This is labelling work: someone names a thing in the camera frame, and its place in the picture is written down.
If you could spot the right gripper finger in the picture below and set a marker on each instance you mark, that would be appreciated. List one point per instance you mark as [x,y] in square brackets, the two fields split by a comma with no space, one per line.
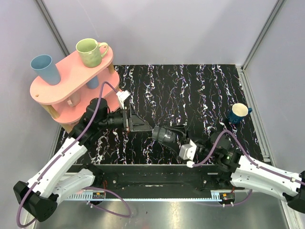
[178,130]
[174,147]

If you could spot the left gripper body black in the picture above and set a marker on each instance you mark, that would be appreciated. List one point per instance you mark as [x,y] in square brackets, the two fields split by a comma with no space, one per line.
[128,119]

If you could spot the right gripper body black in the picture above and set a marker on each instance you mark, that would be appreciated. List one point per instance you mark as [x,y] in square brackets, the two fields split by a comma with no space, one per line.
[203,149]

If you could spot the clear elbow pipe fitting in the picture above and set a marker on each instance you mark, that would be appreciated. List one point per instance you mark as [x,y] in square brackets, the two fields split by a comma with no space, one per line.
[169,136]

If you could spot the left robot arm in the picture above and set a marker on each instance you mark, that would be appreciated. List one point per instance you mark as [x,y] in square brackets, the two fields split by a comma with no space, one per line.
[41,194]

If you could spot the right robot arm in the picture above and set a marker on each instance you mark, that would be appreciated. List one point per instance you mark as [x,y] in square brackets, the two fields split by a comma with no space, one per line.
[239,168]

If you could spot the black marble pattern mat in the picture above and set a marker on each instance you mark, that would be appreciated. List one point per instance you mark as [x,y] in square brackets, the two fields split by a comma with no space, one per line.
[198,96]

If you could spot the small blue cup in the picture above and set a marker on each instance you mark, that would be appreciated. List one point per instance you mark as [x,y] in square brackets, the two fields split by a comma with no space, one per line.
[93,83]

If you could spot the dark blue mug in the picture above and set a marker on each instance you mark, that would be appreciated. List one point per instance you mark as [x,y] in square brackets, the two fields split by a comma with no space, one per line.
[238,112]

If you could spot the pale pink mug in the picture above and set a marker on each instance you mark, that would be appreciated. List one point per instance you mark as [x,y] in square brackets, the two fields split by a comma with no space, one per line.
[74,99]

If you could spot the pink three-tier wooden shelf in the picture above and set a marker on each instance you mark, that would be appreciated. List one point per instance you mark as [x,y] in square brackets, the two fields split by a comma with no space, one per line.
[74,76]

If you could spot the green ceramic mug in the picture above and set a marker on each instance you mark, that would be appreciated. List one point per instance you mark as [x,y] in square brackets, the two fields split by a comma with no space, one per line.
[91,52]

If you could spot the light blue plastic cup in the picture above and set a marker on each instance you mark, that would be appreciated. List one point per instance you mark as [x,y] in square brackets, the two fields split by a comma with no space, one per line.
[46,69]

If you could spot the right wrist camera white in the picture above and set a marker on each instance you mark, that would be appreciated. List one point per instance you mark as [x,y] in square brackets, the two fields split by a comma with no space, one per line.
[187,152]

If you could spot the white slotted cable duct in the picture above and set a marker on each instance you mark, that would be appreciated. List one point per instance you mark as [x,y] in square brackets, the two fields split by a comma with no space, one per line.
[210,196]

